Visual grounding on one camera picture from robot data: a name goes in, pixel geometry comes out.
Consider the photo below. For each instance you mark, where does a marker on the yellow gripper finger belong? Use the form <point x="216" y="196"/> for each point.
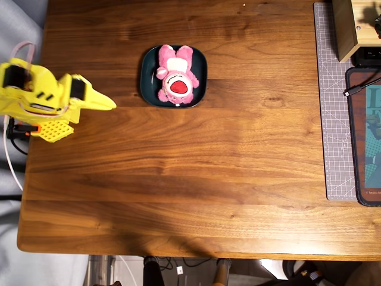
<point x="101" y="99"/>
<point x="98" y="108"/>

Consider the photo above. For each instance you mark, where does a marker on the pink strawberry bear plush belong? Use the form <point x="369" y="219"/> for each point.
<point x="177" y="77"/>

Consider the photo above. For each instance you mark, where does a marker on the yellow perforated robot base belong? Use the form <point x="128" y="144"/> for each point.
<point x="55" y="131"/>

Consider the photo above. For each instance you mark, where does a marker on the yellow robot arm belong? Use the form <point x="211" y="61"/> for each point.
<point x="38" y="86"/>

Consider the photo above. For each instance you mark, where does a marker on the orange table clamp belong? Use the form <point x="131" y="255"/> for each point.
<point x="34" y="129"/>

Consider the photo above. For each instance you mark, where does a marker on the dark teal square plate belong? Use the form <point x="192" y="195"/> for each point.
<point x="146" y="74"/>

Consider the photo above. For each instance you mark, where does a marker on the metal rack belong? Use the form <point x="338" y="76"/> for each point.
<point x="101" y="271"/>

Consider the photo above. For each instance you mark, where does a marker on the small white plug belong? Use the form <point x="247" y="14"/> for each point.
<point x="179" y="270"/>

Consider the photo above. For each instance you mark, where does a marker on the grey cutting mat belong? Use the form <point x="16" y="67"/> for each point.
<point x="333" y="119"/>

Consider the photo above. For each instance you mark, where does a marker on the light wooden box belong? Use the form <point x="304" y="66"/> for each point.
<point x="345" y="26"/>

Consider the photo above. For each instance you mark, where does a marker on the black printed mouse pad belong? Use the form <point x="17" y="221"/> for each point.
<point x="357" y="149"/>

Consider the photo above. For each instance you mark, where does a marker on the dark patterned object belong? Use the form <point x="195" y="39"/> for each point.
<point x="303" y="272"/>

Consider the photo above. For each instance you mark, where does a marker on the black electronic device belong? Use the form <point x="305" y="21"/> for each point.
<point x="369" y="56"/>

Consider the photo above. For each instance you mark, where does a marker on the dark blurry object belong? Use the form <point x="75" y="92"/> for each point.
<point x="378" y="26"/>

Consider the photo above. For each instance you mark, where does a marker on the black post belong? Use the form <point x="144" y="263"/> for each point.
<point x="151" y="271"/>

